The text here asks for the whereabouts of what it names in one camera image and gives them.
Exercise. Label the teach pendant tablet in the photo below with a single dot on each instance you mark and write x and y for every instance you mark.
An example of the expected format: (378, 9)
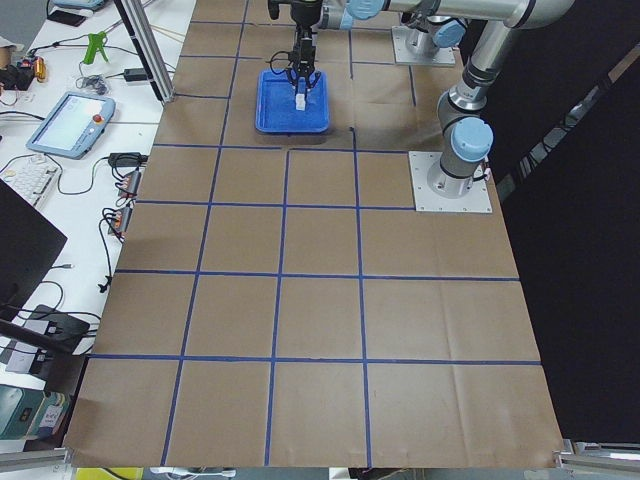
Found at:
(73, 126)

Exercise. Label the black monitor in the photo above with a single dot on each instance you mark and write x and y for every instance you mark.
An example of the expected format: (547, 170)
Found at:
(30, 244)

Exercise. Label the black power adapter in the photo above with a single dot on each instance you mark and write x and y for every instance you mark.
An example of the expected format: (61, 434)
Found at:
(134, 75)

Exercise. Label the aluminium frame post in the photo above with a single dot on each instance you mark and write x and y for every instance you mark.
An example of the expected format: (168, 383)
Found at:
(138, 27)

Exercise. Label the white block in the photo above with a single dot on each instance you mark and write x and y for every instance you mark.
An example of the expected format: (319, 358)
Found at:
(300, 102)

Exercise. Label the brown paper table cover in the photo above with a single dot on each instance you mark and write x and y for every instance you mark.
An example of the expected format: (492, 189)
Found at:
(280, 302)

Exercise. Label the white keyboard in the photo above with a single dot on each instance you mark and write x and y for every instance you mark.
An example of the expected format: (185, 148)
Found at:
(32, 179)

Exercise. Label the blue plastic tray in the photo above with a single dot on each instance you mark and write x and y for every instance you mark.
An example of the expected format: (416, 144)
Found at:
(275, 106)

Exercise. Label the green handled reacher grabber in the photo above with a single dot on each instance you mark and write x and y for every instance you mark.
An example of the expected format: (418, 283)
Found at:
(96, 45)

